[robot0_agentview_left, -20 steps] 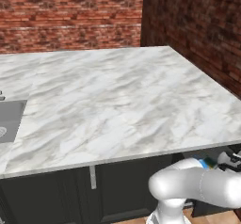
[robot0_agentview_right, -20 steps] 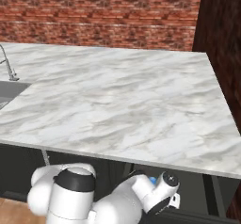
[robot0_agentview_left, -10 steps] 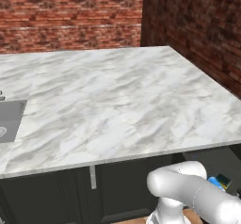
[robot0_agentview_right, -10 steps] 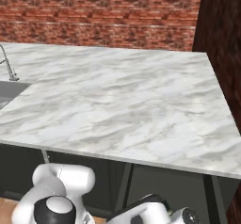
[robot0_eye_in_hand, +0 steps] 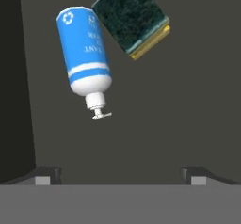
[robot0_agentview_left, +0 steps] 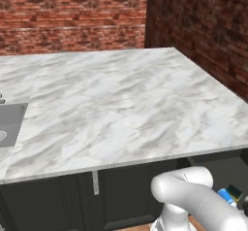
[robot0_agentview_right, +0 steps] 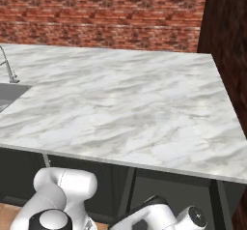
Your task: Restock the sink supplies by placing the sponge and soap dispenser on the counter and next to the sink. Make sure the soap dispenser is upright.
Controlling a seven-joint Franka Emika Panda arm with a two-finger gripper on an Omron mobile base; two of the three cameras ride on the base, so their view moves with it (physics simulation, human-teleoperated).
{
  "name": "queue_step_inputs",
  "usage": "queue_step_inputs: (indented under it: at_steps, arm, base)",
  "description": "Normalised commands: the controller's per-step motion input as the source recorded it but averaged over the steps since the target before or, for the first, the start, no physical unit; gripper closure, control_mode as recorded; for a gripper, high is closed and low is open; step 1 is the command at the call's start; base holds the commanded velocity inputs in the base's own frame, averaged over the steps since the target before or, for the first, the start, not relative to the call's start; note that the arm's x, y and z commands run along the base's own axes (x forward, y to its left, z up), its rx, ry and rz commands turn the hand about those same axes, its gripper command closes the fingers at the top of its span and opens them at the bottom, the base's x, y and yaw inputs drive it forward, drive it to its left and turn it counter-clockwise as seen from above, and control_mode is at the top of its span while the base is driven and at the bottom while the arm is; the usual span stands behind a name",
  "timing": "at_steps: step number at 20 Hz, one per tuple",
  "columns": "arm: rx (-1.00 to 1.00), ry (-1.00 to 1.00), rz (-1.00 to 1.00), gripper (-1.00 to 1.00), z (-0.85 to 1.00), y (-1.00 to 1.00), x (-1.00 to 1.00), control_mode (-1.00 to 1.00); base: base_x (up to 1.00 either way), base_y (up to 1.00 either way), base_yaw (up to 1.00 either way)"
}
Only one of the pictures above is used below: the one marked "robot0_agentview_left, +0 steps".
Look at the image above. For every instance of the dark cupboard door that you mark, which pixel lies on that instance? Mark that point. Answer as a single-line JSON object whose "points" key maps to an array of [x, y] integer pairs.
{"points": [[48, 205], [135, 192]]}

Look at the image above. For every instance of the blue soap dispenser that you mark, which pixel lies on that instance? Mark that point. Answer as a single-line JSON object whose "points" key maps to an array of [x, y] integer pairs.
{"points": [[227, 197]]}

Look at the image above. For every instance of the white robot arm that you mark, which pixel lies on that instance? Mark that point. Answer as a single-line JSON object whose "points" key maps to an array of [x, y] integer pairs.
{"points": [[190, 196]]}

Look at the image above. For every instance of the grey sink basin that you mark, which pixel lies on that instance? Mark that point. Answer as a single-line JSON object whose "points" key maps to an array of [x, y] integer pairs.
{"points": [[9, 122]]}

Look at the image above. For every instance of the yellow green sponge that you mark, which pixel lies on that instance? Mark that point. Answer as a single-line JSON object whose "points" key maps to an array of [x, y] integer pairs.
{"points": [[234, 191]]}

